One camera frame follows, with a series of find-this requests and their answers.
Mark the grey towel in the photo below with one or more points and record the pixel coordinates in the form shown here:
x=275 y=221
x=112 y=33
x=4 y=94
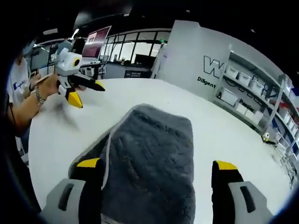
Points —
x=151 y=158

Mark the person's left hand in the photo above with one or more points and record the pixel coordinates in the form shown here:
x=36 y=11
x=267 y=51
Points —
x=49 y=86

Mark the large pink display screen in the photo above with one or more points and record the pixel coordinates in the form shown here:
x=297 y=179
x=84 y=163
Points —
x=97 y=42

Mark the dark reception counter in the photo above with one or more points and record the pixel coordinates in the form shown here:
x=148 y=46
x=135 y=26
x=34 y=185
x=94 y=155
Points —
x=126 y=71

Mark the black desktop monitor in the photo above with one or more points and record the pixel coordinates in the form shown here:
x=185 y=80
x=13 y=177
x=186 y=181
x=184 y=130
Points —
x=143 y=58

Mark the small white yellow device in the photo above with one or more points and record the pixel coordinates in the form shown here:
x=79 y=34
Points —
x=265 y=137

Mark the white hanging coat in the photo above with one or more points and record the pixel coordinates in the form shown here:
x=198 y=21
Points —
x=158 y=63

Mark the person's dark shirt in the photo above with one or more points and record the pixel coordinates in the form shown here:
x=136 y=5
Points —
x=14 y=163

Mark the metal storage shelf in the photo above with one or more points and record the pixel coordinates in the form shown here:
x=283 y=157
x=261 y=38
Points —
x=268 y=98

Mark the row of white storage bins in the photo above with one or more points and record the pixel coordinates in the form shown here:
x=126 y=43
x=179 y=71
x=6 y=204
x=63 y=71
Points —
x=243 y=78

